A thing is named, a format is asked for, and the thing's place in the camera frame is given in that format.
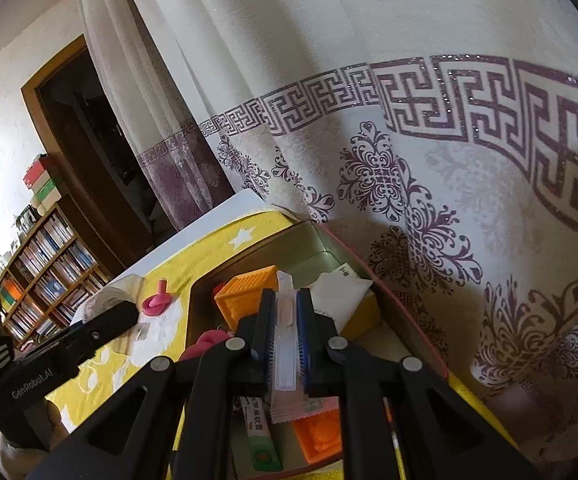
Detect red tin container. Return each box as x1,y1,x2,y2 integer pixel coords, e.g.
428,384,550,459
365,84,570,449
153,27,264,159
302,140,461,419
184,220,450,476

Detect wooden door frame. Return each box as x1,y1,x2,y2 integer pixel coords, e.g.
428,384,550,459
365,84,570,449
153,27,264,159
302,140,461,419
22,35,180,281

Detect white tape roll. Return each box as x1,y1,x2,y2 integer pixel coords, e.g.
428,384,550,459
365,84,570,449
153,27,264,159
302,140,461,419
76,275,145,321

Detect clear plastic sachet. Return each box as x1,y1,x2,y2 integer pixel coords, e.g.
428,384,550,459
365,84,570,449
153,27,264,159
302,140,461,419
269,394,342,425

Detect stack of cardboard boxes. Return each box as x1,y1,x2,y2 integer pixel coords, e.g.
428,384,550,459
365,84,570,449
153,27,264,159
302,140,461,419
23,157,62,208

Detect yellow printed towel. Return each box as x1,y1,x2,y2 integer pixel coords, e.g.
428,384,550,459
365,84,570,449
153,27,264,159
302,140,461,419
44,210,517,480

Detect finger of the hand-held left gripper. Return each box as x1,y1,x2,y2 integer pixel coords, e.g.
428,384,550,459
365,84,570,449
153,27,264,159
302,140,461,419
32,304,140,356

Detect white patterned curtain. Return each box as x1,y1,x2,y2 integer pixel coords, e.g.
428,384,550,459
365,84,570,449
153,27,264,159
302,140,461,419
119,0,578,461

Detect rows of books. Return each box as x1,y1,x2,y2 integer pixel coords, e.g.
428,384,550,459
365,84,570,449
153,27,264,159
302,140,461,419
2,212,110,341

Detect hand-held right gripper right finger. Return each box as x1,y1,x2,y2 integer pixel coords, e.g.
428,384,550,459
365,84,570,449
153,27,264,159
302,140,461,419
296,287,540,480

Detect wooden bookshelf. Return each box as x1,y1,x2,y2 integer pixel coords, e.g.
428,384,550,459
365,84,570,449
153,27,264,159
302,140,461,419
0,204,116,348

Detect orange plastic toy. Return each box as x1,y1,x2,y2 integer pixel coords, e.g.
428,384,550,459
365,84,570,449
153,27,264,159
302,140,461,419
291,407,345,465

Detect sheer purple-trimmed curtain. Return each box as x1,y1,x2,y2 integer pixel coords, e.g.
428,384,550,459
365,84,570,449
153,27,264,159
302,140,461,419
76,0,235,231

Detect orange rubber cube toy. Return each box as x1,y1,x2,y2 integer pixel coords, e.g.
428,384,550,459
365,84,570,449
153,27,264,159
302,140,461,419
214,266,282,331

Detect clear plastic sachet strip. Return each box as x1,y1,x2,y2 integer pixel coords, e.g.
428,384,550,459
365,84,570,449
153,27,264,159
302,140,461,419
275,270,304,392

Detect small yellow box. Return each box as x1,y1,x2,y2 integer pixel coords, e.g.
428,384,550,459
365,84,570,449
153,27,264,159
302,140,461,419
309,265,383,342

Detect pink knot toy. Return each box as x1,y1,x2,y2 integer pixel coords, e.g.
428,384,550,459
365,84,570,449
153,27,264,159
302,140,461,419
142,280,174,316
179,329,237,361

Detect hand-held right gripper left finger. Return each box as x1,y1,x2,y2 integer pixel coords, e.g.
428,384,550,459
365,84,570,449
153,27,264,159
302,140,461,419
26,289,277,480

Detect white ointment tube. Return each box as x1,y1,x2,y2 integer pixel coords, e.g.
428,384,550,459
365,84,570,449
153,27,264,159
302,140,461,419
239,395,282,472

